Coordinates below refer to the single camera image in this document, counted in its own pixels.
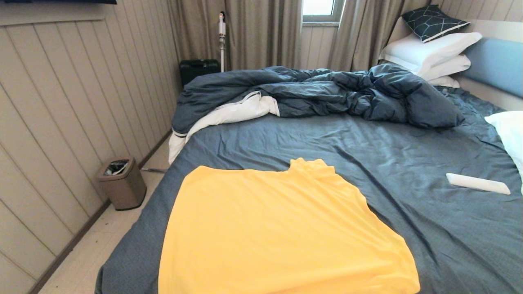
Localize yellow t-shirt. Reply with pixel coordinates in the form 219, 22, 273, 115
158, 158, 420, 294

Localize crumpled dark blue duvet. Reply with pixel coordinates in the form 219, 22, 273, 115
171, 63, 465, 135

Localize dark green suitcase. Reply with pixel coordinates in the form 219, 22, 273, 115
179, 59, 221, 87

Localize beige curtain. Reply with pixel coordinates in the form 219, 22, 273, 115
327, 0, 431, 72
167, 0, 303, 71

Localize white stick vacuum cleaner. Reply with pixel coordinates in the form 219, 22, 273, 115
219, 11, 226, 72

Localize brown trash bin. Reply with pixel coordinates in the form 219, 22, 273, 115
96, 158, 147, 211

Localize crumpled bin bag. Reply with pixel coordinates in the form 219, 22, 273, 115
104, 160, 130, 176

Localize blue bed sheet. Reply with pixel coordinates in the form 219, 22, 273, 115
95, 86, 523, 294

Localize large white pillow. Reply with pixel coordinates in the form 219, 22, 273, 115
382, 32, 483, 76

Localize dark patterned cushion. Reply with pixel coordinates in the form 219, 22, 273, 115
401, 4, 470, 43

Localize white remote control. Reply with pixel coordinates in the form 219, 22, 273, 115
445, 173, 511, 195

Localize blue headboard pad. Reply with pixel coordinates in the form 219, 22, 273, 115
462, 38, 523, 98

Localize window with grey frame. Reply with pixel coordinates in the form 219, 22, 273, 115
302, 0, 346, 27

